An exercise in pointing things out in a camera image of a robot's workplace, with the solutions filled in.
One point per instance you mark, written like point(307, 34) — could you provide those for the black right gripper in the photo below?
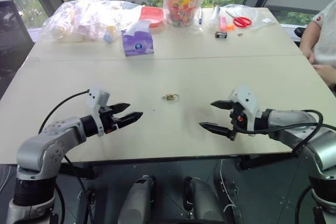
point(239, 119)

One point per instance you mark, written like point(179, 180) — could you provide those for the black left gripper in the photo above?
point(109, 120)

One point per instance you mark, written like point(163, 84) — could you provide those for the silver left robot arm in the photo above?
point(50, 140)

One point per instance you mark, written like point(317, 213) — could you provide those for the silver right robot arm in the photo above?
point(299, 127)

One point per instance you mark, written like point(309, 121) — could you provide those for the small brass padlock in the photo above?
point(170, 97)

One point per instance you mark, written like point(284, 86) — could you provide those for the purple tissue box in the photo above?
point(137, 43)

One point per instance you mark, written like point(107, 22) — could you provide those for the small blue yellow bottle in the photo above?
point(109, 34)

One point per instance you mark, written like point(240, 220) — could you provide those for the small black box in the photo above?
point(221, 35)

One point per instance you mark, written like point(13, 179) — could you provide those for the dark rounded grey shape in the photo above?
point(204, 200)
point(139, 200)

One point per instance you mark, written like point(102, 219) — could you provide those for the small orange clip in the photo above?
point(230, 27)

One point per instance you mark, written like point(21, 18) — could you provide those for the pink highlighter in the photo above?
point(223, 23)

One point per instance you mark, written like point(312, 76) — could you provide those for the large clear plastic bag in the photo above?
point(84, 22)

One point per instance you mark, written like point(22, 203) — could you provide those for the white tube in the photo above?
point(214, 16)

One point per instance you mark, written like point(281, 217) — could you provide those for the pink plastic container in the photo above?
point(152, 15)

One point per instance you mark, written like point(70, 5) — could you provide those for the blue white pen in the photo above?
point(200, 16)

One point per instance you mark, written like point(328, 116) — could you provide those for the flat clear plastic bag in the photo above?
point(260, 15)

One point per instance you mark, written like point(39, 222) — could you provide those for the colourful candy jar in bag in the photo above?
point(182, 1)

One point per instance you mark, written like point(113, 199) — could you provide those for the person in white shirt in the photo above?
point(323, 37)

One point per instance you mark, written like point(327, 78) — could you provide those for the black office chair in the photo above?
point(13, 37)

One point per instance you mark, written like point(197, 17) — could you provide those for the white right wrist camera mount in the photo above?
point(248, 100)

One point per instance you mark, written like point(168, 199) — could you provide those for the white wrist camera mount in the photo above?
point(248, 100)
point(96, 98)

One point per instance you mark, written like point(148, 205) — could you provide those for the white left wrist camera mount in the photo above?
point(96, 98)

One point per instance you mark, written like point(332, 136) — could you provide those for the black table bracket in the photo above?
point(262, 161)
point(78, 172)

